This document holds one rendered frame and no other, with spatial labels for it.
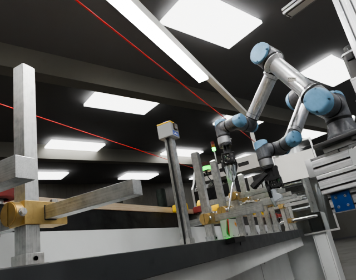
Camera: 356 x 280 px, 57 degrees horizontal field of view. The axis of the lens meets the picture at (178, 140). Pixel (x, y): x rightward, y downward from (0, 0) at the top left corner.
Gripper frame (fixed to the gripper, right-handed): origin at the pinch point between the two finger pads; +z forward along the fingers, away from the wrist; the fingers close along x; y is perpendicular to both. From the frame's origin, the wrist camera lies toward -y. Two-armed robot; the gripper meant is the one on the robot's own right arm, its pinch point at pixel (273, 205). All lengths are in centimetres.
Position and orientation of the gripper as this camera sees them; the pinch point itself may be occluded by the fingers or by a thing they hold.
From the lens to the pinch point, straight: 181.5
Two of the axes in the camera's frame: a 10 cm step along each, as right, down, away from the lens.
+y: 8.7, -3.1, -3.9
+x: 4.6, 2.1, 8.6
